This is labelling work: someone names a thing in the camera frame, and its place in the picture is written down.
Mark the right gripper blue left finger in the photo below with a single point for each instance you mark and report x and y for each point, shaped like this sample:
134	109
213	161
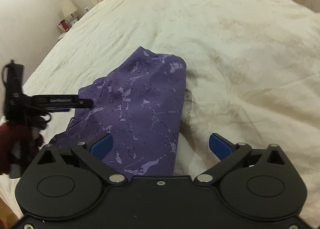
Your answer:
91	154

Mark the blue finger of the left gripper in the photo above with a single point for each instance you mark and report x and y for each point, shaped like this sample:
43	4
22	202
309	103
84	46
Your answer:
60	101
58	110

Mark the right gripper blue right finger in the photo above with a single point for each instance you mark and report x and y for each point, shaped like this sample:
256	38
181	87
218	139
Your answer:
229	154

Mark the purple patterned hooded jacket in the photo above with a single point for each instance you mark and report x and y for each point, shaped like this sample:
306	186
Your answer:
140	105

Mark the left cream nightstand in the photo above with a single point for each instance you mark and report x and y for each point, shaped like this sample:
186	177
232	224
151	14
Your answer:
62	36

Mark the left bedside lamp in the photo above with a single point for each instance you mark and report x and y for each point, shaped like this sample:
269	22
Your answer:
68	8

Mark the cream floral bedspread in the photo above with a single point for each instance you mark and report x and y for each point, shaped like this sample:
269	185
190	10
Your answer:
252	72

